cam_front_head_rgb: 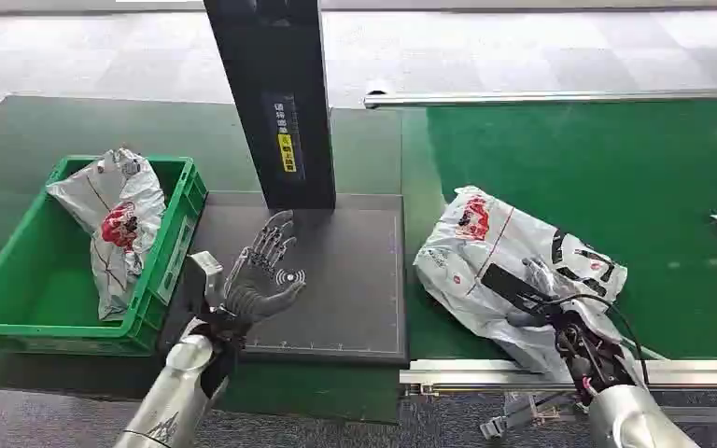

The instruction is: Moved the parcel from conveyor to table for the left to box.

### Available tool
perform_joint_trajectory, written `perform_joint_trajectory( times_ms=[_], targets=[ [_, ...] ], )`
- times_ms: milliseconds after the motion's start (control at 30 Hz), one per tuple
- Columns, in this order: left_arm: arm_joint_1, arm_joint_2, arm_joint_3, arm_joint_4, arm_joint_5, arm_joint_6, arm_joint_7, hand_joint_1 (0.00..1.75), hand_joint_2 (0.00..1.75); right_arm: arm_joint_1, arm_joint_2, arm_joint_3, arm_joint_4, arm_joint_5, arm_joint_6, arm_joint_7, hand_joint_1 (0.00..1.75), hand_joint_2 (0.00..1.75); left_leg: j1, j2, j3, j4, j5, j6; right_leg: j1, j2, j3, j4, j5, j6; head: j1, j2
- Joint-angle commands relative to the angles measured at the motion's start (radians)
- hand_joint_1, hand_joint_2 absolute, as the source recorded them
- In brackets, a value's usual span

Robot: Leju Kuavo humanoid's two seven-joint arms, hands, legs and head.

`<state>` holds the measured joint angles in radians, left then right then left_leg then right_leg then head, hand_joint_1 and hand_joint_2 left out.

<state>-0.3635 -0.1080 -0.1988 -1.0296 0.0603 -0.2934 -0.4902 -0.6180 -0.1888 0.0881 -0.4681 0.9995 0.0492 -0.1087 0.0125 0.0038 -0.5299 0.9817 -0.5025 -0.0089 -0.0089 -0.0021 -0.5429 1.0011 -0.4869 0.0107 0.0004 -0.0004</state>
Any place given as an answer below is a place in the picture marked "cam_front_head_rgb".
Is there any yellow black warning label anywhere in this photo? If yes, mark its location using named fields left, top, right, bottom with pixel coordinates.
left=277, top=133, right=298, bottom=175

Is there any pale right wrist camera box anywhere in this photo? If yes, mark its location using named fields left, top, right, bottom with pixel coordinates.
left=581, top=303, right=626, bottom=346

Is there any dark scanner base plate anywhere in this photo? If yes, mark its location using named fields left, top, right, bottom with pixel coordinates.
left=159, top=191, right=409, bottom=365

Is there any thin silver conveyor rail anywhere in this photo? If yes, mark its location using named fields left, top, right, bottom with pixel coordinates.
left=362, top=87, right=717, bottom=111

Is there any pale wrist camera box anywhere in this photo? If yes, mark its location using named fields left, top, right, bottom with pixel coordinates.
left=581, top=303, right=626, bottom=346
left=185, top=250, right=228, bottom=313

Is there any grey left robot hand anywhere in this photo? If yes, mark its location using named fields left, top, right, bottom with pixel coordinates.
left=222, top=209, right=308, bottom=330

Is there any grey metal bracket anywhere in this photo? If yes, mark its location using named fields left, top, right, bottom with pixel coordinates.
left=479, top=391, right=585, bottom=441

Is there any green conveyor belt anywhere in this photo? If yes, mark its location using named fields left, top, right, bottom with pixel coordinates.
left=400, top=98, right=717, bottom=364

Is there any green plastic crate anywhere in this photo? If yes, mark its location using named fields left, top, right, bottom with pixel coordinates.
left=0, top=153, right=209, bottom=358

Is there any black cable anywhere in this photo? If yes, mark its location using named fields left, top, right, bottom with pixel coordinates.
left=534, top=292, right=652, bottom=387

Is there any white label on crate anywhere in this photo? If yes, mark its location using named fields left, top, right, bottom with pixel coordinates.
left=156, top=213, right=200, bottom=305

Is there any white parcel bag red print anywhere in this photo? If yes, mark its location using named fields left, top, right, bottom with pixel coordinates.
left=45, top=147, right=167, bottom=322

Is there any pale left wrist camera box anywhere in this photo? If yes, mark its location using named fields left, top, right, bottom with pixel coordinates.
left=185, top=250, right=228, bottom=313

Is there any wide silver conveyor frame rail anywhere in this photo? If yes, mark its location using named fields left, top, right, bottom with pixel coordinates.
left=398, top=358, right=717, bottom=399

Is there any black scanner post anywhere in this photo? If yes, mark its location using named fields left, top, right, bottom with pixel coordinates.
left=203, top=0, right=338, bottom=212

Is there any large white plastic parcel bag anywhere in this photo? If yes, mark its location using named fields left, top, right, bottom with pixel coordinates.
left=413, top=185, right=644, bottom=384

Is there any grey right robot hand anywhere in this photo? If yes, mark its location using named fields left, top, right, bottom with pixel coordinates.
left=506, top=256, right=590, bottom=349

